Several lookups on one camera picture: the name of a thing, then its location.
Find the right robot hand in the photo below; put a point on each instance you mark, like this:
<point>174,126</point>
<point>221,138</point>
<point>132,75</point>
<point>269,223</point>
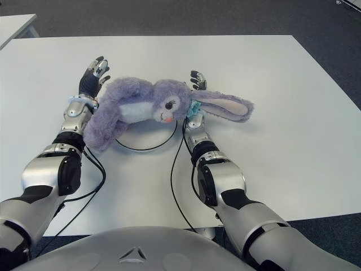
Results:
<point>197,80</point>

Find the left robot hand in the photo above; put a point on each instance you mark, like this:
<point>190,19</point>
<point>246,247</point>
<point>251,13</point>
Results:
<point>90,82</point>

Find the purple plush bunny doll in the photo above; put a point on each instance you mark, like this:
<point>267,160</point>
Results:
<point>158,101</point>

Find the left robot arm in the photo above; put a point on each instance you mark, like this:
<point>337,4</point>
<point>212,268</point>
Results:
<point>48,169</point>

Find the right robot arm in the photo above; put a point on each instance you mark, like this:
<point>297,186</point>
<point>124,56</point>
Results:
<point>225,175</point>

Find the white plate black rim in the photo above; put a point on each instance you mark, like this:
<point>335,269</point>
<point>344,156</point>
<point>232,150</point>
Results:
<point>146,138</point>

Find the white side table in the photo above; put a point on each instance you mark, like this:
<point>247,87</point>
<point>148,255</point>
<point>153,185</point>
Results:
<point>14,28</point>

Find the white table leg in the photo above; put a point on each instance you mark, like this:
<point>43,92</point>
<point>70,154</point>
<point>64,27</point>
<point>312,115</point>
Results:
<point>207,230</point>

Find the white object on floor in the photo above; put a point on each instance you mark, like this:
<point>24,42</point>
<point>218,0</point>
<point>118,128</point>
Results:
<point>349,3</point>

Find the silver robot torso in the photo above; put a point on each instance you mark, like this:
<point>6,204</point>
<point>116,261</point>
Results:
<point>135,248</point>

